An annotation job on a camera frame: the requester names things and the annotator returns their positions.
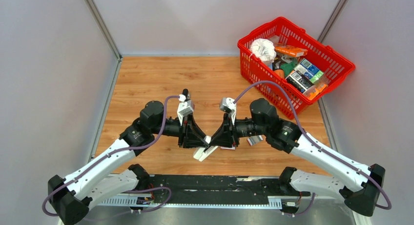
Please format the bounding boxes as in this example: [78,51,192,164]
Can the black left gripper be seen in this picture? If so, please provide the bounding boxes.
[151,111,208,148]

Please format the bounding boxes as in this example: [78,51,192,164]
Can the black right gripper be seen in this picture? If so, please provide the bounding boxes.
[209,114,268,149]

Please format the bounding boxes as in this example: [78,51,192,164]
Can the white stapler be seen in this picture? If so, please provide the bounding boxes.
[193,145,219,162]

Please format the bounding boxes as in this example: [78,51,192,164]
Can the grey stapler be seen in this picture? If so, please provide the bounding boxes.
[179,88,190,102]

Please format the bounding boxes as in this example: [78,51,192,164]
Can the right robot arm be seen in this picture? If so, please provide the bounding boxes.
[210,98,386,217]

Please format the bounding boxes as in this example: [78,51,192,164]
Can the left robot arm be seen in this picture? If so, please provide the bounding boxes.
[42,95,211,225]

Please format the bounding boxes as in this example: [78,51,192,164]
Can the red white staple box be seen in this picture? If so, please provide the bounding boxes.
[220,146,236,150]

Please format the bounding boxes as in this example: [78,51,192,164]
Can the open staple box tray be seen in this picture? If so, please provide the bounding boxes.
[247,135,264,146]

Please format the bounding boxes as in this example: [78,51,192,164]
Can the black white box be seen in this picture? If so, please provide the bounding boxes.
[286,71,316,94]

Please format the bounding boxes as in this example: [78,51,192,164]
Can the white crumpled bag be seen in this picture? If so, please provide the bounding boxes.
[249,39,277,65]

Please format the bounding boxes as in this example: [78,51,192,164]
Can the red plastic basket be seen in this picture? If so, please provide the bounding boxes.
[237,17,355,119]

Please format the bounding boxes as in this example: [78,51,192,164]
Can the blue green box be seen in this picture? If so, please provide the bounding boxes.
[294,59,324,83]

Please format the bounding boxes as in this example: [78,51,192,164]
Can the orange box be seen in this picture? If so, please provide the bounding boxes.
[275,44,308,58]

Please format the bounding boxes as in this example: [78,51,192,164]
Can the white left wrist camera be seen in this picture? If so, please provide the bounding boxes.
[177,95,195,125]

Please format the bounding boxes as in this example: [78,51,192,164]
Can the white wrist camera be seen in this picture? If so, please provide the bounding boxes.
[177,95,195,125]
[219,97,237,124]

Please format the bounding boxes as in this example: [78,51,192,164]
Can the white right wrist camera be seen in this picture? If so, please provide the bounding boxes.
[219,97,237,124]

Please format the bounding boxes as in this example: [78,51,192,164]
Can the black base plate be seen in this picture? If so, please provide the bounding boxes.
[141,174,311,205]

